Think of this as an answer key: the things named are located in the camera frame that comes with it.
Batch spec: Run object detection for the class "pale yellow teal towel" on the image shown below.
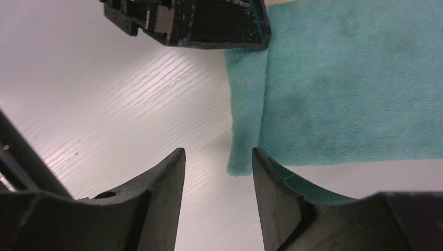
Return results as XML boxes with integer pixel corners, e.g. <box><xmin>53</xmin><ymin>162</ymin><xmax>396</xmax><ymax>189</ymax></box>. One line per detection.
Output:
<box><xmin>225</xmin><ymin>1</ymin><xmax>442</xmax><ymax>176</ymax></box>

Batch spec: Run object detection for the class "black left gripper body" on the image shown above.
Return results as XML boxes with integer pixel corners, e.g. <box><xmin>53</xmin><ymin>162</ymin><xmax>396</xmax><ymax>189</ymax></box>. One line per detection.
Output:
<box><xmin>102</xmin><ymin>0</ymin><xmax>272</xmax><ymax>51</ymax></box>

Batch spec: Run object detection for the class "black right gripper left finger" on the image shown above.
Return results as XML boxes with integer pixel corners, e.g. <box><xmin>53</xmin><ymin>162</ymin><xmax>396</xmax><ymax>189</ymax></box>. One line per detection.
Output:
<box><xmin>1</xmin><ymin>148</ymin><xmax>185</xmax><ymax>250</ymax></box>

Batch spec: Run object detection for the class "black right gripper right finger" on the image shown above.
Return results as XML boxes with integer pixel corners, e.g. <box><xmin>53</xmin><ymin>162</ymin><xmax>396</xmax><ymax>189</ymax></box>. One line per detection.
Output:
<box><xmin>252</xmin><ymin>148</ymin><xmax>442</xmax><ymax>250</ymax></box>

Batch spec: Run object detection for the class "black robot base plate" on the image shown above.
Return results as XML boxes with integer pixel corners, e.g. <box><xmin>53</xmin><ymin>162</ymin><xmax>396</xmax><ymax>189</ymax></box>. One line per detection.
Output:
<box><xmin>1</xmin><ymin>113</ymin><xmax>72</xmax><ymax>199</ymax></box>

